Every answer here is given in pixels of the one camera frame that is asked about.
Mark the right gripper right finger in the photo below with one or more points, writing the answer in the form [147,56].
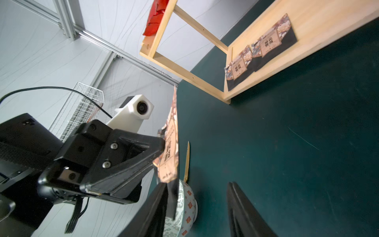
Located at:
[244,219]

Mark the green patterned round bowl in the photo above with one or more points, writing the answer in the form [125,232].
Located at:
[186,213]

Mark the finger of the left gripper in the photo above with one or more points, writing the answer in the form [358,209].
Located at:
[122,162]

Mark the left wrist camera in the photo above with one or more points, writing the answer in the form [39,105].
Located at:
[130,116]

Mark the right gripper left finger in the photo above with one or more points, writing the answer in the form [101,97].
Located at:
[149,220]

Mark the floral tea bag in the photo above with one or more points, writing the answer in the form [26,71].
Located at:
[167,164]
[276,40]
[235,70]

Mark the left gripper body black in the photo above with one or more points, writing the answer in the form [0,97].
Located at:
[77,154]

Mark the white wire basket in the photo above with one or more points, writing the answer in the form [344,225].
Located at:
[78,108]

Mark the green table mat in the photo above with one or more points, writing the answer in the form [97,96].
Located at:
[302,145]

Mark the wooden two-tier shelf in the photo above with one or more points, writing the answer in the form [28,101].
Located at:
[316,24]

